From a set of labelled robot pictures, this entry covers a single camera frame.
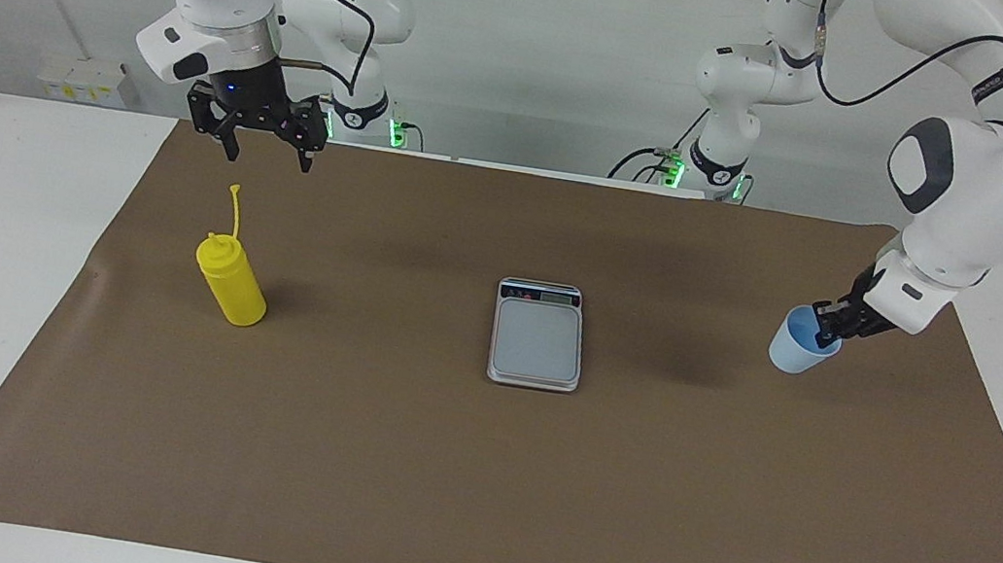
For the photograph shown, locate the brown table mat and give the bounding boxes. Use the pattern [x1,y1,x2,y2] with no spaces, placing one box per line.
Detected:
[0,93,1003,563]

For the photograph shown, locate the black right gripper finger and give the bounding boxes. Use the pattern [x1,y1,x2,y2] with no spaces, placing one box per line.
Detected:
[277,94,334,177]
[179,81,252,164]

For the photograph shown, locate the yellow squeeze seasoning bottle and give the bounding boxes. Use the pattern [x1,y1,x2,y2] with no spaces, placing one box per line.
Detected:
[187,179,285,331]

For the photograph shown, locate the silver digital kitchen scale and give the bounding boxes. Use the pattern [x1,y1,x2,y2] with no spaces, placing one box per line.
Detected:
[484,274,593,396]

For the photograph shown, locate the white wall socket box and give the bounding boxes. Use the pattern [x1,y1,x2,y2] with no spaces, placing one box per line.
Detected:
[35,50,129,109]

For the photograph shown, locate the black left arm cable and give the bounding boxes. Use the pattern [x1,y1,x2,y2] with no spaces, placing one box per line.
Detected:
[748,0,1003,132]

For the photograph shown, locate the black left base cable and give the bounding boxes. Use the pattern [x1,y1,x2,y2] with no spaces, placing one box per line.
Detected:
[607,92,696,191]

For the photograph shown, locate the light blue plastic cup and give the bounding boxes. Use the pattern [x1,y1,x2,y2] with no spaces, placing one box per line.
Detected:
[766,300,848,381]

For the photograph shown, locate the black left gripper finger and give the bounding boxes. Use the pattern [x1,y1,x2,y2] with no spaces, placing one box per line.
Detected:
[832,307,865,348]
[806,301,843,354]

